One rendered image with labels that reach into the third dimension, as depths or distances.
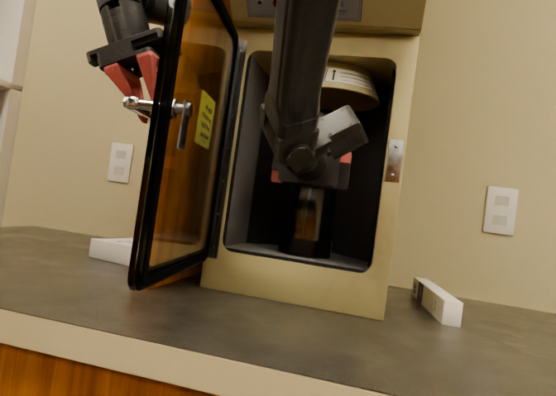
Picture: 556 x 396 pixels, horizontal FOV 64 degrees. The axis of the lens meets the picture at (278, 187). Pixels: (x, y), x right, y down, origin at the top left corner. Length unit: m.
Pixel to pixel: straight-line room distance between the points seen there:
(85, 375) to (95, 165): 0.91
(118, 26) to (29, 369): 0.44
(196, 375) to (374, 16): 0.58
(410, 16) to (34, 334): 0.68
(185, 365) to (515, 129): 0.98
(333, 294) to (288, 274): 0.08
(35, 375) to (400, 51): 0.70
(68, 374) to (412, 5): 0.70
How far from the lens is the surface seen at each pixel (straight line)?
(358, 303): 0.76
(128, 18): 0.63
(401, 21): 0.78
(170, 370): 0.52
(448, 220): 1.19
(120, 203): 1.39
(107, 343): 0.55
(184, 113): 0.53
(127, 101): 0.56
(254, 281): 0.79
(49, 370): 0.64
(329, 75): 0.81
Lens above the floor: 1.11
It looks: 2 degrees up
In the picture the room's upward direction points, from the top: 8 degrees clockwise
